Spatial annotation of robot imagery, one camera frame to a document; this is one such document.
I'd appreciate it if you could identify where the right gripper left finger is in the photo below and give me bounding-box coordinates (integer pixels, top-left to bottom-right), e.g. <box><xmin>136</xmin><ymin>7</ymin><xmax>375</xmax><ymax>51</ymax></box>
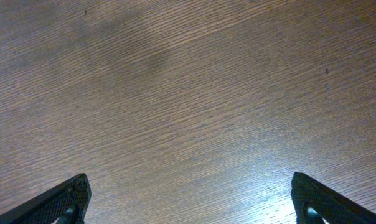
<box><xmin>0</xmin><ymin>173</ymin><xmax>92</xmax><ymax>224</ymax></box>

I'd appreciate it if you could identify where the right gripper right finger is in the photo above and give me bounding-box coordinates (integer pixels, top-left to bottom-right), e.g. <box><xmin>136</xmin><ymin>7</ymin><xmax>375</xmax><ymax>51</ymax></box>
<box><xmin>291</xmin><ymin>172</ymin><xmax>376</xmax><ymax>224</ymax></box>

